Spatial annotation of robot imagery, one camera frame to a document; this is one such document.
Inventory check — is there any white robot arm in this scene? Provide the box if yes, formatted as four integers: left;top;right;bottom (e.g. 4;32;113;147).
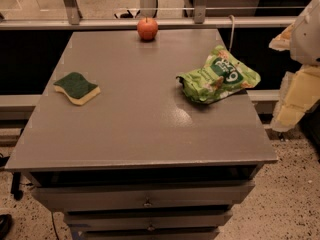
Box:
269;0;320;132

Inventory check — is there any green and yellow sponge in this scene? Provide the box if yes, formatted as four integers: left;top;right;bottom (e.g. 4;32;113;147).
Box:
53;72;101;106

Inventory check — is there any red apple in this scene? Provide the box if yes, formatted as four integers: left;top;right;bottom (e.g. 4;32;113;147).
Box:
137;17;158;41

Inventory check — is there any white hanging cable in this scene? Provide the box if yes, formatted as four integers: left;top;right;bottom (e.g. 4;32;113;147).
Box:
228;14;236;53

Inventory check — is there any grey drawer cabinet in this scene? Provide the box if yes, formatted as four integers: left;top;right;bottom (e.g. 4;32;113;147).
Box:
7;29;277;240

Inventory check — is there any lower grey drawer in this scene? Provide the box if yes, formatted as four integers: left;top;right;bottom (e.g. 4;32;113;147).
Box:
65;210;232;231

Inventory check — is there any green rice chip bag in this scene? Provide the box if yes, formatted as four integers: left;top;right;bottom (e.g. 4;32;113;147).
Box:
177;45;261;104

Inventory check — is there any grey metal railing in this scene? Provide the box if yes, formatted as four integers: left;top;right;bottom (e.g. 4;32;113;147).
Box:
0;0;320;31

